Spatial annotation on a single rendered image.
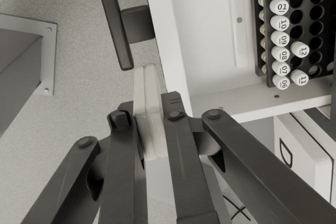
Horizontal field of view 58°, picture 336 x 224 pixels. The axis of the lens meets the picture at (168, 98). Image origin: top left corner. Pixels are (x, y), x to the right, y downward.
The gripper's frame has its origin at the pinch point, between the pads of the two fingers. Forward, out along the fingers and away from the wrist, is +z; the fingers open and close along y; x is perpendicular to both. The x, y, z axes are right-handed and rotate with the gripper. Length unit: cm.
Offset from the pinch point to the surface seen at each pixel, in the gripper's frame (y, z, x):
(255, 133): 16.3, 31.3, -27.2
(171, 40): 2.3, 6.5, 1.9
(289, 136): 14.5, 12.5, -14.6
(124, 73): -15, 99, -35
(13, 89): -43, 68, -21
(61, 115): -45, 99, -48
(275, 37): 11.4, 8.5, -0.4
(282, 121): 14.6, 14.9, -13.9
